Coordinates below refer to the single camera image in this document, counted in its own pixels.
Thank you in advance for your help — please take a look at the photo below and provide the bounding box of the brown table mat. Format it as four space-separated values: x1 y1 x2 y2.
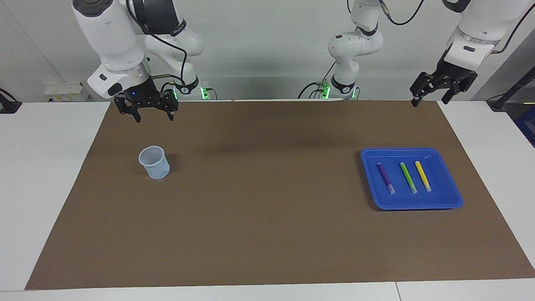
25 99 535 290

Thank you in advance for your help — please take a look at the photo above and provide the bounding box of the white power strip box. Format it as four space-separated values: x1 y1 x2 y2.
43 82 89 102

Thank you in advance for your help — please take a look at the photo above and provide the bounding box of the black stand base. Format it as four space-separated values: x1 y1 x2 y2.
0 89 22 114

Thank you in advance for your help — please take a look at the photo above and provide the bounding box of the green marker pen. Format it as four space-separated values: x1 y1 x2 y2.
400 162 418 194

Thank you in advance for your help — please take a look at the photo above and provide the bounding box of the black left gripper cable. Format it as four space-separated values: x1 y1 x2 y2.
378 0 531 55

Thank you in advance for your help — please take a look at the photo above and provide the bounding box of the blue box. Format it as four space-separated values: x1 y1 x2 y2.
515 105 535 148

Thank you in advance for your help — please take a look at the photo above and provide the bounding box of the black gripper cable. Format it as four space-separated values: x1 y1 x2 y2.
125 0 187 84
378 0 531 55

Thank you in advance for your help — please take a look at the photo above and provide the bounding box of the translucent plastic pen cup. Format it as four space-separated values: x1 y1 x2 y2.
138 145 171 180

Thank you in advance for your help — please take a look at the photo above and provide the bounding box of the yellow marker pen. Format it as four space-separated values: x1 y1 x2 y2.
415 161 432 193

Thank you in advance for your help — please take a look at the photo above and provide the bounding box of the purple marker pen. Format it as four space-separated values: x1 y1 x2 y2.
377 163 396 195

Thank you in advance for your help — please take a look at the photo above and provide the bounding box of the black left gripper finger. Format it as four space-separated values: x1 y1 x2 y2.
442 73 478 105
410 72 439 107

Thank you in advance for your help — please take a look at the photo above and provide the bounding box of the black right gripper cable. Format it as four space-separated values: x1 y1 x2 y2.
125 0 187 84

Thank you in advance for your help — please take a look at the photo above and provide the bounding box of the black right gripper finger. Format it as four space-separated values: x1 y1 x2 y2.
161 90 179 122
114 95 142 123

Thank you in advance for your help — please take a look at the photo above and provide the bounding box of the black pole stand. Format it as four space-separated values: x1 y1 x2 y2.
487 67 535 111

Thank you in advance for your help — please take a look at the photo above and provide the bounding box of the blue plastic tray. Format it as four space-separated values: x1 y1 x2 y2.
360 147 464 211

